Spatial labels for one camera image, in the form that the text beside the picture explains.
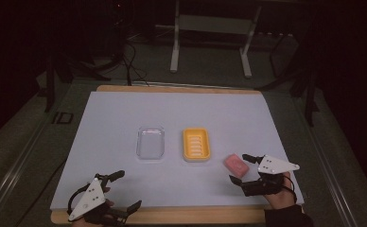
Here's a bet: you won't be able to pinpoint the yellow soap dish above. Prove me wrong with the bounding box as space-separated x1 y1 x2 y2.
182 127 212 163

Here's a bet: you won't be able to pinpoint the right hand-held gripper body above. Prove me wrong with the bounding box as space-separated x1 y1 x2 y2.
239 154 301 199

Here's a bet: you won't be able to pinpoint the black tripod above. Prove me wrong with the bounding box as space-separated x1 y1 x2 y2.
256 29 321 128

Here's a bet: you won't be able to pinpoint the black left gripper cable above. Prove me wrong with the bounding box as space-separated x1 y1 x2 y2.
66 183 92 214

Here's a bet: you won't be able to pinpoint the person's left hand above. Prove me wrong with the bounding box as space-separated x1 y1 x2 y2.
72 186 115 227

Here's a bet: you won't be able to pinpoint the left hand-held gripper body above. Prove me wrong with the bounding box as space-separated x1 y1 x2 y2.
67 173 131 227

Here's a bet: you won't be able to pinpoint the white metal stand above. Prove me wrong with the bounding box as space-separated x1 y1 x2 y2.
154 0 263 79

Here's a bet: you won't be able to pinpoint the clear plastic container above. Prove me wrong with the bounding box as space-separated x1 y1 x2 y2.
135 126 166 161

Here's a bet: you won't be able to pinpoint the pink soap bar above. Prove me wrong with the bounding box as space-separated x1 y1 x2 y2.
223 153 251 178

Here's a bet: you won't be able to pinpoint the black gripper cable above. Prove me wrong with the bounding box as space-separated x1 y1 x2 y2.
282 175 299 204
66 183 92 214

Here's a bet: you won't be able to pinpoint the person's right hand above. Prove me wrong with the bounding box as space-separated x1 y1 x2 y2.
262 171 298 211

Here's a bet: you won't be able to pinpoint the black stand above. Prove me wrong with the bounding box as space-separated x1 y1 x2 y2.
44 51 112 114

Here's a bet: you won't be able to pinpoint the aluminium rail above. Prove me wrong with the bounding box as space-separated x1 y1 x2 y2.
299 94 360 227
0 117 53 225

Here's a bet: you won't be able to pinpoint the white table mat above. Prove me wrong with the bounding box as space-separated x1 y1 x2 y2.
49 91 306 211

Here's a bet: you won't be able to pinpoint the black floor cables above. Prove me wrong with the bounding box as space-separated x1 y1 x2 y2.
120 40 150 87

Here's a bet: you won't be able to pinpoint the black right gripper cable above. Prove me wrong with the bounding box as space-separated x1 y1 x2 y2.
282 175 299 204

